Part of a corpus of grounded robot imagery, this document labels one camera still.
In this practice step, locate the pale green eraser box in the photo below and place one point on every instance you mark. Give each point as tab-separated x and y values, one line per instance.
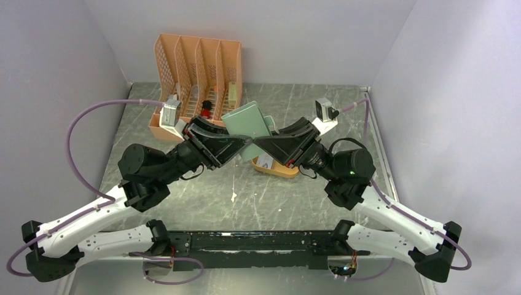
232	95

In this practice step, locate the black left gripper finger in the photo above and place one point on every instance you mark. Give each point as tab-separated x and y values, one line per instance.
221	150
198	130

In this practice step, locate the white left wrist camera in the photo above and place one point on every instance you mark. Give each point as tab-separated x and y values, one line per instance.
169	118

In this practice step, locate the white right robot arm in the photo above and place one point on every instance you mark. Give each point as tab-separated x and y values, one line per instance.
429	246

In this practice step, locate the red black stamp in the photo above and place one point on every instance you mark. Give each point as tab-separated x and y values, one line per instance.
206	109

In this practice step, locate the yellow oval tray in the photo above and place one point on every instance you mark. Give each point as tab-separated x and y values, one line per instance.
277	169

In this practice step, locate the green leather card holder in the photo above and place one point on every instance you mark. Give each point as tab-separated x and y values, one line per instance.
248	120

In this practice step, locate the orange plastic desk organizer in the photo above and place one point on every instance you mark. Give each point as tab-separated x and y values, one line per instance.
198	69

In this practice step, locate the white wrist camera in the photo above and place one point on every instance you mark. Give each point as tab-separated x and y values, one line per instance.
169	118
326	115

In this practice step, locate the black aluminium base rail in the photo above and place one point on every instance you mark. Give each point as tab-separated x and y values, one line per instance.
245	249

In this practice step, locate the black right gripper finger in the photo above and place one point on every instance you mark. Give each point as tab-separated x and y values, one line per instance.
289	150
300	131

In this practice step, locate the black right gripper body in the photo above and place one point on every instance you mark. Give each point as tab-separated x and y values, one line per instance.
316	157

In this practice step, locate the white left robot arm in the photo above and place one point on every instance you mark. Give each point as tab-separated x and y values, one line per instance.
57	248

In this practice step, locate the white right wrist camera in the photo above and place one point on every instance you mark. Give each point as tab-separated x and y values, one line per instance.
326	115

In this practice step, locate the grey credit card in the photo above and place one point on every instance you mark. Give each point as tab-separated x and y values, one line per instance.
264	161

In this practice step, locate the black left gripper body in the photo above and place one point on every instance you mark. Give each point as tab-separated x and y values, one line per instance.
187	155

